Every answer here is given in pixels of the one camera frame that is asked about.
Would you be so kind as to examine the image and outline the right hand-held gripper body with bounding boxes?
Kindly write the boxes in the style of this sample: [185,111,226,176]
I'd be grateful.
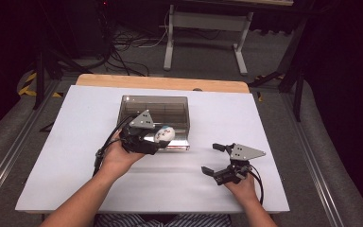
[216,143,268,186]

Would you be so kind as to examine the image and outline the tangle of black floor cables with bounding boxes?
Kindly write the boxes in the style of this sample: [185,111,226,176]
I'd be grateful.
[103,17,171,78]

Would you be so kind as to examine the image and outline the person's left hand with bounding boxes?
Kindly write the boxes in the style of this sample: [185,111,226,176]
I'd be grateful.
[102,130,147,180]

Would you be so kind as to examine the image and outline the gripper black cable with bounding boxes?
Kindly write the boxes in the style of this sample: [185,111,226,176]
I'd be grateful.
[248,164,265,206]
[92,115,133,178]

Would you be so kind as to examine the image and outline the white metal stand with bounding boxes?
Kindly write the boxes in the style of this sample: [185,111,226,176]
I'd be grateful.
[163,3,254,77]

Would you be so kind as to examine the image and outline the pale wooden desk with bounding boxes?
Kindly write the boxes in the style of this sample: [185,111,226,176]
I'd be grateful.
[173,0,295,8]

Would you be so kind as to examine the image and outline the smoky acrylic drawer cabinet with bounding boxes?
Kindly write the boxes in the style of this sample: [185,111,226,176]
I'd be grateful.
[116,95,191,134]

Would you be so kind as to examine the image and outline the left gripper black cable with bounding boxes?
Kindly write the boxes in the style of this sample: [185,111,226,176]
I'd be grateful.
[92,115,133,178]

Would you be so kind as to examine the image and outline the black metal stand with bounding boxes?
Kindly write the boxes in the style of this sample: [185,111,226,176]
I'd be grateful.
[248,15,308,123]

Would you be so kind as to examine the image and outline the yellow black floor tape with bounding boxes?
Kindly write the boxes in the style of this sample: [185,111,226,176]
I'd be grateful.
[17,71,63,98]

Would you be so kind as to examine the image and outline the white plush toy blue ears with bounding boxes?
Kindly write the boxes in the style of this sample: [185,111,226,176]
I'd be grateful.
[153,125,177,144]

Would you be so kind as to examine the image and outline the smoky acrylic drawer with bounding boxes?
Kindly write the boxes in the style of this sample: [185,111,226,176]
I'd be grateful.
[150,127,191,151]

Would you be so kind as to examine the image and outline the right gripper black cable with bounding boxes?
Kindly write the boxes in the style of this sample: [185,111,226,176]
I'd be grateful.
[248,164,265,206]

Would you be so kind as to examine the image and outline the person's striped clothing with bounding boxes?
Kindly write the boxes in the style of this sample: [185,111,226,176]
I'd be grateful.
[94,213,233,227]

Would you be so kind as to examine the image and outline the dark equipment box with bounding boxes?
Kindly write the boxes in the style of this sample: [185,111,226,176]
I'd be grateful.
[64,0,112,59]

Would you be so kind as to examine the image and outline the wooden table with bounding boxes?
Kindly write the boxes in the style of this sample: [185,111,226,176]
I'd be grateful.
[75,73,251,95]

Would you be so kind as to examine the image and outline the black tripod stand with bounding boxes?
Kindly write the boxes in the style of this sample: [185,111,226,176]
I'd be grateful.
[32,44,84,111]

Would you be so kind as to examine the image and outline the aluminium floor rail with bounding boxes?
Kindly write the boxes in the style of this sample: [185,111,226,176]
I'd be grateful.
[0,79,61,217]
[280,93,348,227]

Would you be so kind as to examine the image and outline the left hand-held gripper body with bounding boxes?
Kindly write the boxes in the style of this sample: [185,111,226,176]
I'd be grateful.
[118,109,161,156]

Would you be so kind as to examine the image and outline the person's right hand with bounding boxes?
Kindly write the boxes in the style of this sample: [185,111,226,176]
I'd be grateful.
[224,174,262,206]

